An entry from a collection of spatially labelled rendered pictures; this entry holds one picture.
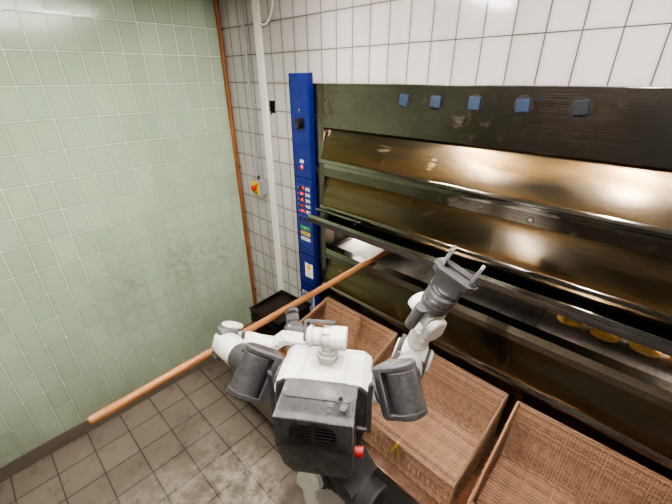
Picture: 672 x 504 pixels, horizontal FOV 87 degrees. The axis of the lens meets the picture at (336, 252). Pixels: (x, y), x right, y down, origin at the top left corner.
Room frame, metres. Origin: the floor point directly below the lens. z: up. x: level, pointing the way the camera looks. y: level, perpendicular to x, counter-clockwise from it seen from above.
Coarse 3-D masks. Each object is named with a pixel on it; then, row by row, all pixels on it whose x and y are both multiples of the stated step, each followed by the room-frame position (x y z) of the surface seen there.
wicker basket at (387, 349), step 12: (324, 300) 1.90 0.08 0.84; (312, 312) 1.82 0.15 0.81; (324, 312) 1.90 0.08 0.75; (348, 312) 1.79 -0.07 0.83; (324, 324) 1.87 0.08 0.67; (336, 324) 1.82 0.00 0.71; (348, 324) 1.77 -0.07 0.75; (360, 324) 1.71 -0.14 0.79; (372, 324) 1.66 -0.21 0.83; (348, 336) 1.73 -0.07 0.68; (372, 336) 1.64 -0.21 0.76; (396, 336) 1.55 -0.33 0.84; (348, 348) 1.71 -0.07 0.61; (360, 348) 1.66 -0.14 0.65; (372, 348) 1.61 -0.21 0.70; (384, 348) 1.47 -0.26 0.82; (372, 360) 1.59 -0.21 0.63; (384, 360) 1.48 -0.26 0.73
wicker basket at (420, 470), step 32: (448, 384) 1.29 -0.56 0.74; (480, 384) 1.21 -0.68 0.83; (448, 416) 1.23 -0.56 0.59; (480, 416) 1.15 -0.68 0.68; (384, 448) 1.06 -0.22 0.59; (416, 448) 1.06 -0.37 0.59; (448, 448) 1.06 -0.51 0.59; (480, 448) 0.97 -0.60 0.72; (416, 480) 0.91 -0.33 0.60; (448, 480) 0.91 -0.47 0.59
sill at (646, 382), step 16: (336, 256) 1.92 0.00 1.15; (352, 256) 1.86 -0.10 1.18; (384, 272) 1.67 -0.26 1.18; (416, 288) 1.53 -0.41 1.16; (464, 304) 1.36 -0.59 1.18; (496, 320) 1.25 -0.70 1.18; (512, 320) 1.24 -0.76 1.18; (528, 336) 1.15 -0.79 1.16; (544, 336) 1.13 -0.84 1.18; (560, 352) 1.07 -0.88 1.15; (576, 352) 1.04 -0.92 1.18; (592, 352) 1.04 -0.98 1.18; (592, 368) 0.99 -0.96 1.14; (608, 368) 0.96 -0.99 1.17; (624, 368) 0.96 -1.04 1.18; (640, 384) 0.90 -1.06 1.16; (656, 384) 0.88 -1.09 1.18
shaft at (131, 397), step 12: (384, 252) 1.85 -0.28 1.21; (360, 264) 1.70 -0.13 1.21; (324, 288) 1.48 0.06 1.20; (300, 300) 1.37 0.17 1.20; (276, 312) 1.28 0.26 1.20; (252, 324) 1.19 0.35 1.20; (264, 324) 1.21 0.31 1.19; (192, 360) 0.99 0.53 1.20; (168, 372) 0.93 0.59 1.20; (180, 372) 0.94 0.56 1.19; (156, 384) 0.88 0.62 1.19; (132, 396) 0.83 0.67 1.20; (108, 408) 0.78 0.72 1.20; (120, 408) 0.80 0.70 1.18; (96, 420) 0.75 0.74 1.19
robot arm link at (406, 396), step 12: (408, 372) 0.71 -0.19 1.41; (420, 372) 0.79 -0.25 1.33; (396, 384) 0.70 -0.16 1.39; (408, 384) 0.69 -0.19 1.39; (396, 396) 0.68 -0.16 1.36; (408, 396) 0.67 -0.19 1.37; (420, 396) 0.68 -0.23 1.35; (396, 408) 0.67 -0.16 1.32; (408, 408) 0.66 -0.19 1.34; (420, 408) 0.66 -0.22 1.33
